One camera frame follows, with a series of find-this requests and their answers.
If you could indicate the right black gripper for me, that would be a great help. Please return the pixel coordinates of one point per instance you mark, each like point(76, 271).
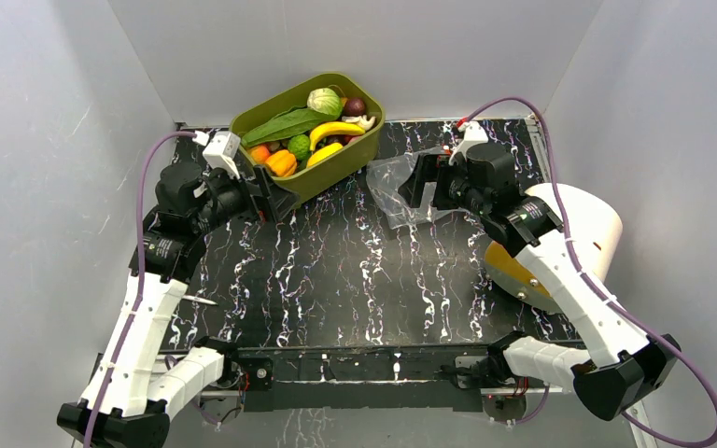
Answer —
point(434, 185)

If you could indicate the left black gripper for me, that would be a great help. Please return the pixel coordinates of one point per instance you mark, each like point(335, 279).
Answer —
point(262, 202)

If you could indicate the clear zip top bag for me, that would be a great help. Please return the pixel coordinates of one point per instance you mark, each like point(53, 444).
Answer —
point(384, 177)

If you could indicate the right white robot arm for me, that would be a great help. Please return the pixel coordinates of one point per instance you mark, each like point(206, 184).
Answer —
point(619, 364)

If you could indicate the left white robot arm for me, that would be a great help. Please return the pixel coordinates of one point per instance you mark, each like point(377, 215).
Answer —
point(124, 404)

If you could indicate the orange bell pepper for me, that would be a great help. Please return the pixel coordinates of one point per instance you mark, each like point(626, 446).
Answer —
point(282, 163)

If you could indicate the small orange fruit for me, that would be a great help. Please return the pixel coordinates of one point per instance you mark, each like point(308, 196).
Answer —
point(260, 154)

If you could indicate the green bumpy lime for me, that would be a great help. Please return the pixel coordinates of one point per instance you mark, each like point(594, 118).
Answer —
point(299, 147)

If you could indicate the lower yellow banana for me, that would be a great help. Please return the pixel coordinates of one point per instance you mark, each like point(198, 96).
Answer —
point(323, 153)

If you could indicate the yellow banana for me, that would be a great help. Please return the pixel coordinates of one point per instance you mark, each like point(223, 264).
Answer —
point(323, 153)
point(327, 129)

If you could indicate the green leafy vegetable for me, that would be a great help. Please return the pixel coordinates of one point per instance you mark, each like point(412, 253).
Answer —
point(285, 126)

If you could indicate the olive green plastic bin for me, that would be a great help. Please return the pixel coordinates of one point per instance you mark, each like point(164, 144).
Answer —
point(312, 181)

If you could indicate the upper yellow banana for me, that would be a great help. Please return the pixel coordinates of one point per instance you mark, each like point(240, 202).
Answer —
point(327, 129)

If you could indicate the dark purple fruit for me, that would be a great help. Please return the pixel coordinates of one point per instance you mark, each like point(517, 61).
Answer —
point(354, 107)

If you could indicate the green white cabbage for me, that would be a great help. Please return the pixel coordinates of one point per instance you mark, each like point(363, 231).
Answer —
point(325, 101)

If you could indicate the white orange cylinder drum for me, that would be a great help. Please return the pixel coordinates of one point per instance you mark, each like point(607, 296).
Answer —
point(596, 229)

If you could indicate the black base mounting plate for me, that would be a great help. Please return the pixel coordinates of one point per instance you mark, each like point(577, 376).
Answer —
point(451, 376)

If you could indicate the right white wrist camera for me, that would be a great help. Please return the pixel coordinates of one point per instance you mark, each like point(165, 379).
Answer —
point(473, 134)

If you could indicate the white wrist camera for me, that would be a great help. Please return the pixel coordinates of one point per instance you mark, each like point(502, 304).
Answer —
point(219, 153)
point(473, 134)

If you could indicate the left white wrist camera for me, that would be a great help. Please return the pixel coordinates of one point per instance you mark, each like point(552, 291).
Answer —
point(219, 153)

